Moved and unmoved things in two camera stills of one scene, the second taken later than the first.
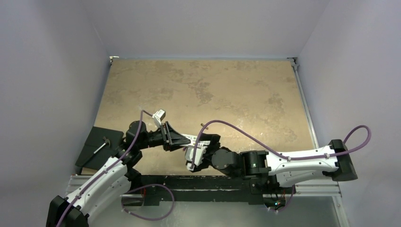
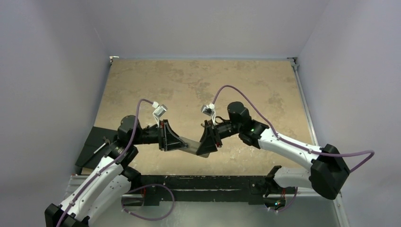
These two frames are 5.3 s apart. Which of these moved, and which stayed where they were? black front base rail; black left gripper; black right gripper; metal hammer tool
Moved: black right gripper
Stayed: metal hammer tool; black left gripper; black front base rail
